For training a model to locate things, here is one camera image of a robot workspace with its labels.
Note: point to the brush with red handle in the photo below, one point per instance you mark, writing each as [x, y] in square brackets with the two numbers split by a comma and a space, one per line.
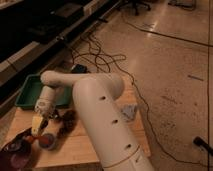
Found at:
[31, 138]

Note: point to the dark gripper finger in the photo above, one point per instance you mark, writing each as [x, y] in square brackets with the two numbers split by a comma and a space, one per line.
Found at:
[44, 125]

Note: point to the office chair base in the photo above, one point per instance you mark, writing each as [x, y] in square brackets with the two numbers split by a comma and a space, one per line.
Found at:
[134, 4]

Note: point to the grey crumpled cloth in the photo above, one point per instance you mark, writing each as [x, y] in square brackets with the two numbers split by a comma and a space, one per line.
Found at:
[129, 112]

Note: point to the brown stuffed toy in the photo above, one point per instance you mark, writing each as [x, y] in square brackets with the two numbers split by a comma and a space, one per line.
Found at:
[68, 120]

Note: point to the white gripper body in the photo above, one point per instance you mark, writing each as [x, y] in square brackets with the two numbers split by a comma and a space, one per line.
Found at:
[45, 104]

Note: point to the black object floor right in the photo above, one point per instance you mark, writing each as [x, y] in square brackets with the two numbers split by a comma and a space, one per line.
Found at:
[200, 142]

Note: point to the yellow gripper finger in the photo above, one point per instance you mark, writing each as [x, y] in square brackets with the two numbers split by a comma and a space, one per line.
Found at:
[37, 122]

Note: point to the green plastic tray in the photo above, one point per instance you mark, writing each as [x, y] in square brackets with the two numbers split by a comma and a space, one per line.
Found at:
[31, 90]

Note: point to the purple bowl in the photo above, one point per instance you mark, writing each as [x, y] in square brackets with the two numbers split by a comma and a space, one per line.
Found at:
[15, 154]

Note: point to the small grey cup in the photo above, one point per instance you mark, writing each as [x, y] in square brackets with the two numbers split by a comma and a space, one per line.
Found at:
[47, 141]

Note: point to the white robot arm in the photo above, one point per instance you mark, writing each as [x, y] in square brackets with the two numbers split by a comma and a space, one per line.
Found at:
[94, 96]

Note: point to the black power adapter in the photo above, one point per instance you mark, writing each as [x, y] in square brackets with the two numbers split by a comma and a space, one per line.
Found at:
[78, 69]

